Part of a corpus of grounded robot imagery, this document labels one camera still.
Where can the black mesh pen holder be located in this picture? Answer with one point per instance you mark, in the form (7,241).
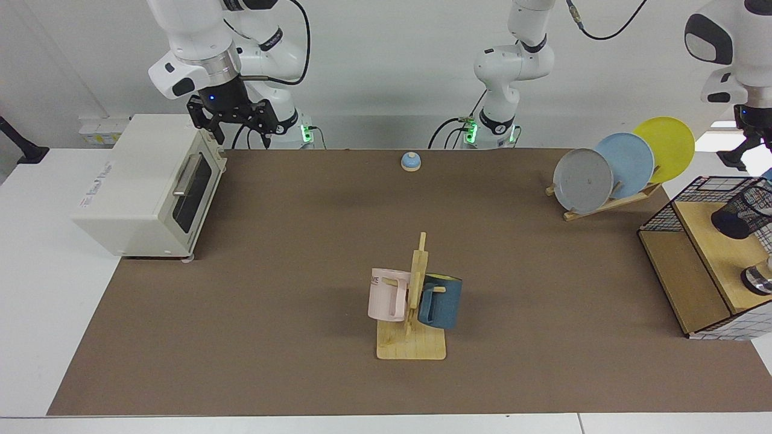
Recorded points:
(739,214)

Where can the yellow plate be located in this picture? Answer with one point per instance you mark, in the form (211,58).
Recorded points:
(672,144)

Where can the pale toaster oven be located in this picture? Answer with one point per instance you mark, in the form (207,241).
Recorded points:
(139,193)

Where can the light blue plate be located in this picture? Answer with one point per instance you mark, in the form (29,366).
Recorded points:
(633,166)

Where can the silver round lid knob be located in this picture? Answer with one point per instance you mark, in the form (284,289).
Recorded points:
(759,280)

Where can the wooden plate rack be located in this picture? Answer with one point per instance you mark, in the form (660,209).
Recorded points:
(603,207)

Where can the grey plate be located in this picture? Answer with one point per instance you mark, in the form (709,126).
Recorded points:
(582,181)

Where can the pink cup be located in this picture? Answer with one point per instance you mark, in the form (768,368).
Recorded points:
(383,295)

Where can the brown table cloth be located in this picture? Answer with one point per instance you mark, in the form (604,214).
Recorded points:
(301,337)

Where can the dark teal cup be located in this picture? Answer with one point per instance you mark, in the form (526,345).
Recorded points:
(446,304)

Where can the wooden cup stand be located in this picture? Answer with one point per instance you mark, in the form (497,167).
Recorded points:
(413,346)

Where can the black camera stand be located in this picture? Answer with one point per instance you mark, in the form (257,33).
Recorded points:
(27,150)
(733,160)

